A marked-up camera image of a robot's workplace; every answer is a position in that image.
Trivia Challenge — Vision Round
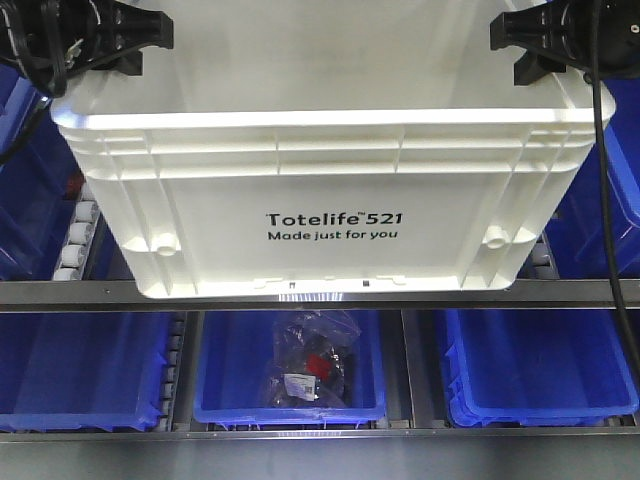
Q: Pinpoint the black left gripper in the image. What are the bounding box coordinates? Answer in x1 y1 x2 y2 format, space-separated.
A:
1 1 174 95

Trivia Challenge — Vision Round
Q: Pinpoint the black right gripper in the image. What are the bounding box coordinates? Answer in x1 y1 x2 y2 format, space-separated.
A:
489 1 639 86

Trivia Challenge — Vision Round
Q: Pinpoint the white plastic tote box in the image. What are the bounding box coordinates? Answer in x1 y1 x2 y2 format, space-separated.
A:
52 1 595 299

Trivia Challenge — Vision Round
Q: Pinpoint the blue bin upper left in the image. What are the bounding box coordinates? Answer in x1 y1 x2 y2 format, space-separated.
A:
0 74 119 281

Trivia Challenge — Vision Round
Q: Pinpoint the blue bin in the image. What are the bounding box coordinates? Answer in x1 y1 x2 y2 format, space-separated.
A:
434 309 639 428
542 74 640 280
0 74 119 281
193 310 386 428
1 312 173 432

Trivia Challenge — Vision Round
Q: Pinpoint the white left roller track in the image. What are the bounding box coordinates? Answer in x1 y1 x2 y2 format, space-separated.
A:
51 183 101 282

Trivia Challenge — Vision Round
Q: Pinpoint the white roller track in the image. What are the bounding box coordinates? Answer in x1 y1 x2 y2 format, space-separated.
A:
517 233 560 280
51 183 101 282

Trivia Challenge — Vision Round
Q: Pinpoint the blue bin upper right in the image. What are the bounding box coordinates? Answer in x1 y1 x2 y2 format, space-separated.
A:
542 74 640 280

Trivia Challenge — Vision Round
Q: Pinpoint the white right roller track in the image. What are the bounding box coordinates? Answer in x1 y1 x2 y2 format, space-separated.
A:
517 233 560 280

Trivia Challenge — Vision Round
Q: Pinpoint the blue bin lower middle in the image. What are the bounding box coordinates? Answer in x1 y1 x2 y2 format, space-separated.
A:
193 310 386 428

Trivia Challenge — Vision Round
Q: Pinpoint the blue bin lower right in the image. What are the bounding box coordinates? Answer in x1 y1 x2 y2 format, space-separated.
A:
434 309 639 428

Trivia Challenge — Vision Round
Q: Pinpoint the blue bin lower left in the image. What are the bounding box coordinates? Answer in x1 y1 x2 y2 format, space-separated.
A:
1 312 173 432

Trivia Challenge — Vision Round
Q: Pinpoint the clear bag of parts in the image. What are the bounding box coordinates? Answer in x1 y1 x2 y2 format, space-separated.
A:
261 310 361 409

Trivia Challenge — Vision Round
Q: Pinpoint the lower left roller track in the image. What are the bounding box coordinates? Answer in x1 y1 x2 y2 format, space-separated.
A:
153 313 188 432

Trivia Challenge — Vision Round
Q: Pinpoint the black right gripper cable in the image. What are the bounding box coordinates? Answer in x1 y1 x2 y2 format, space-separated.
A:
589 0 640 396

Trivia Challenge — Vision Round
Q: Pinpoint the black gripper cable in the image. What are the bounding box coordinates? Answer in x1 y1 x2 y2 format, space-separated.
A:
589 0 640 396
0 97 51 169

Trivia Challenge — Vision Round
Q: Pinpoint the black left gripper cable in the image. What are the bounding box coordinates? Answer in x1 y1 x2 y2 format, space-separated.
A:
0 97 51 169

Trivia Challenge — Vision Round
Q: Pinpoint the steel upper shelf rail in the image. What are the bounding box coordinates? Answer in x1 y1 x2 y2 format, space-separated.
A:
1 279 614 313

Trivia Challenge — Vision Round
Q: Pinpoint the steel shelf rail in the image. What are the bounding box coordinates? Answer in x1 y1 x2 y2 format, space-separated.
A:
1 279 614 313
1 427 639 479

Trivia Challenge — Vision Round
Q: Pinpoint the steel lower shelf rail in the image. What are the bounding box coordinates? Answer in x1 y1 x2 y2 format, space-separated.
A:
1 427 639 479

